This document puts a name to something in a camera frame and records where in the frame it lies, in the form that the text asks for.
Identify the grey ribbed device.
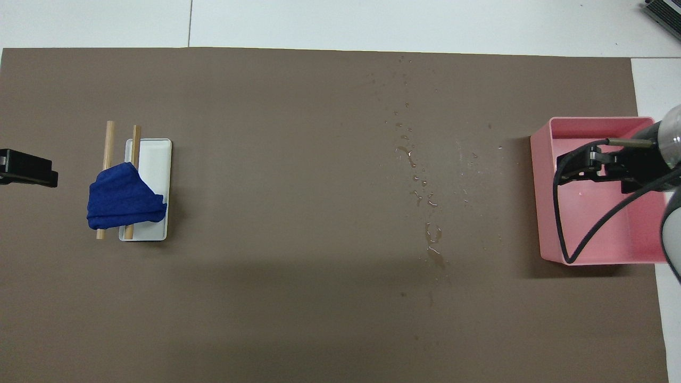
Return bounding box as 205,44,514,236
641,0,681,27

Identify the light wooden dowel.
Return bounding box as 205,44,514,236
96,121,115,240

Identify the dark wooden dowel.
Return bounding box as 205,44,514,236
124,125,142,240

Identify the white rectangular tray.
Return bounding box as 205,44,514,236
119,138,172,242

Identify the pink plastic bin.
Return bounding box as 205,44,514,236
530,116,675,265

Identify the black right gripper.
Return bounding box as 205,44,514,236
557,145,668,194

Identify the blue cloth towel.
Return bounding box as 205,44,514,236
87,162,168,231

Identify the brown table mat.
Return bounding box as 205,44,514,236
0,47,669,383

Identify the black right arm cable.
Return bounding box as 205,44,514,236
552,138,681,265

